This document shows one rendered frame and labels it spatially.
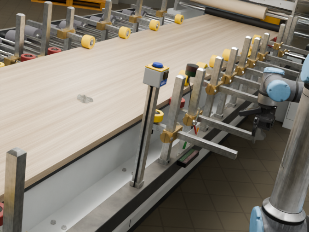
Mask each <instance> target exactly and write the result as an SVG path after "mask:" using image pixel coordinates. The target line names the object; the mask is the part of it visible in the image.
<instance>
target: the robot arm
mask: <svg viewBox="0 0 309 232"><path fill-rule="evenodd" d="M301 71H302V72H301V80H302V81H303V82H298V81H291V80H286V79H283V77H284V75H285V74H284V73H285V72H284V71H283V70H281V69H278V68H272V67H266V68H265V69H264V72H263V77H262V81H261V85H260V89H259V93H258V97H257V102H258V105H259V106H258V107H253V108H248V109H242V110H241V111H239V116H247V115H253V114H256V116H255V118H254V122H253V128H252V143H253V144H254V143H255V140H264V138H265V137H266V134H265V133H264V132H263V129H264V130H267V131H269V130H270V129H271V128H272V127H273V124H274V121H275V112H276V109H277V107H278V106H276V103H277V102H283V101H290V102H295V103H299V105H298V109H297V112H296V115H295V118H294V121H293V125H292V128H291V131H290V135H289V138H288V141H287V145H286V148H285V151H284V155H283V158H282V161H281V164H280V168H279V171H278V174H277V177H276V180H275V184H274V188H273V190H272V194H271V197H268V198H266V199H264V201H263V204H262V207H259V206H256V207H254V208H253V209H252V212H251V218H250V227H249V232H309V215H306V214H305V211H304V210H303V208H302V207H303V204H304V201H305V198H306V195H307V192H308V189H309V54H308V55H307V57H306V59H305V61H304V63H303V66H302V70H301Z"/></svg>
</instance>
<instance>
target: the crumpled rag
mask: <svg viewBox="0 0 309 232"><path fill-rule="evenodd" d="M77 99H79V100H80V101H81V102H82V103H89V102H93V99H92V98H91V97H87V96H86V95H83V96H82V95H80V94H78V96H77Z"/></svg>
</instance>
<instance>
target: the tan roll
mask: <svg viewBox="0 0 309 232"><path fill-rule="evenodd" d="M190 1H191V2H194V3H198V4H202V5H206V6H211V7H215V8H218V9H222V10H226V11H230V12H235V13H238V14H242V15H246V16H250V17H255V18H259V19H262V20H264V19H265V18H266V16H269V17H274V18H277V19H282V20H286V21H287V20H288V17H285V16H281V15H277V14H273V13H269V12H266V11H267V7H264V6H259V5H255V4H252V3H247V2H243V1H240V0H190Z"/></svg>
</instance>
